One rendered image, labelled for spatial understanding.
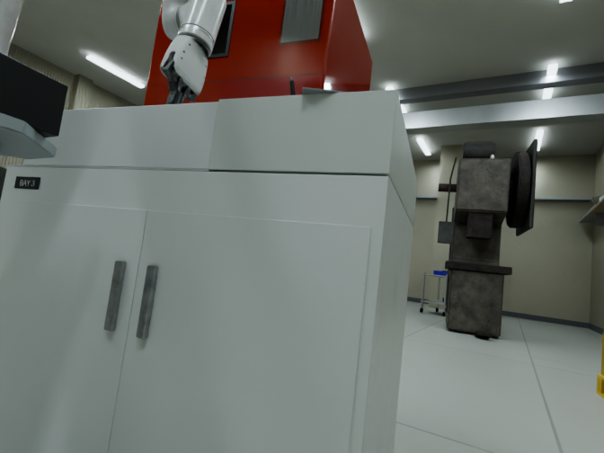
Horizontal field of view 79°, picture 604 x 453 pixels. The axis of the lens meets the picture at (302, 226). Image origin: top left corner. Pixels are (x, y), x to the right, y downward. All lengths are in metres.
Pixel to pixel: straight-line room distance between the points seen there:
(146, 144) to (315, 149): 0.38
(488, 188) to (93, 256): 5.34
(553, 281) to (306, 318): 10.38
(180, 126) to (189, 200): 0.16
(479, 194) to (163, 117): 5.20
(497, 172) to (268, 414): 5.40
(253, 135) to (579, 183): 10.77
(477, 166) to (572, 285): 5.74
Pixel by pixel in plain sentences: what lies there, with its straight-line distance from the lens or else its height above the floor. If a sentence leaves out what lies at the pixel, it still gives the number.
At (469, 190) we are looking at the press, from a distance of 5.76.
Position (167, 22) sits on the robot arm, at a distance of 1.09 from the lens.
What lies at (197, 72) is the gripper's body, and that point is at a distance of 0.97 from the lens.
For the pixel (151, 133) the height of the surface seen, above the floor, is 0.90.
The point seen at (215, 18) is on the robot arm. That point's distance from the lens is 1.04.
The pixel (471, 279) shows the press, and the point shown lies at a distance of 5.56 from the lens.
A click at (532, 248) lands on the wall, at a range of 10.92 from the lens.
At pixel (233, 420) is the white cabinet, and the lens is 0.72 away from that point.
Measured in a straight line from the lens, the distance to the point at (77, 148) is 1.02.
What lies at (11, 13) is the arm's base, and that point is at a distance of 0.87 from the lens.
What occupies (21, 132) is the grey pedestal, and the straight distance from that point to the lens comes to 0.70.
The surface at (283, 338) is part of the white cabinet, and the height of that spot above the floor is 0.53.
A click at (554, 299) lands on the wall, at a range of 10.90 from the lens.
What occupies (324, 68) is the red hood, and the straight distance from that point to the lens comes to 1.43.
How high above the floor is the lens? 0.66
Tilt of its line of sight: 6 degrees up
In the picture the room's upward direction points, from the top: 7 degrees clockwise
